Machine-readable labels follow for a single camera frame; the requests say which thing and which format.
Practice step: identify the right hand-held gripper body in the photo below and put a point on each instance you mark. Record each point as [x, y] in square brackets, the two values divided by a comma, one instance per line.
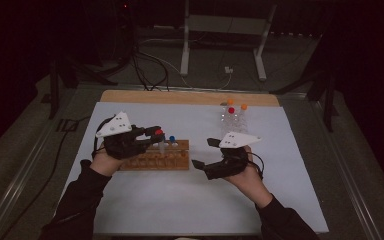
[233, 163]

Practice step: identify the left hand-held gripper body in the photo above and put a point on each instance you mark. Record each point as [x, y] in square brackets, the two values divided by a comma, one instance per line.
[120, 146]

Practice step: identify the red cap test tube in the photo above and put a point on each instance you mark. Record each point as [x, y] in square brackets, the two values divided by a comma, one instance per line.
[159, 132]
[231, 110]

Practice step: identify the clear acrylic tube rack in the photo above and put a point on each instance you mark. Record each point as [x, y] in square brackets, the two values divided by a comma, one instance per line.
[236, 126]

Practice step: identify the wooden test tube rack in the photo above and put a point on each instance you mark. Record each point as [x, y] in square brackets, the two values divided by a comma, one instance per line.
[166, 163]

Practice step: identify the orange cap test tube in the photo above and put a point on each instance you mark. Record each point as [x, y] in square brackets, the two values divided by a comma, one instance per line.
[243, 106]
[230, 101]

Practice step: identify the person's left hand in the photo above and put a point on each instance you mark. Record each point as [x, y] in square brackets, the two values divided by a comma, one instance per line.
[105, 165]

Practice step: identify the person's right hand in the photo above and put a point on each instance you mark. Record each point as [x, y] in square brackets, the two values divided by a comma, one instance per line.
[251, 183]

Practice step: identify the white plug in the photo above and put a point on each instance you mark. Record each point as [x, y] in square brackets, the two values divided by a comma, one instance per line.
[228, 70]

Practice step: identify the black stand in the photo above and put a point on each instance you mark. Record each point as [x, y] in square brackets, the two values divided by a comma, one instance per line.
[329, 106]
[54, 93]

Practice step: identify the grey metal stand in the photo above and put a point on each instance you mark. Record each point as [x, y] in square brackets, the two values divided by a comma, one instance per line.
[185, 50]

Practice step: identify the grey metal floor rail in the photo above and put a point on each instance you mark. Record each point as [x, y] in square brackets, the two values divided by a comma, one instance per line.
[346, 173]
[20, 176]

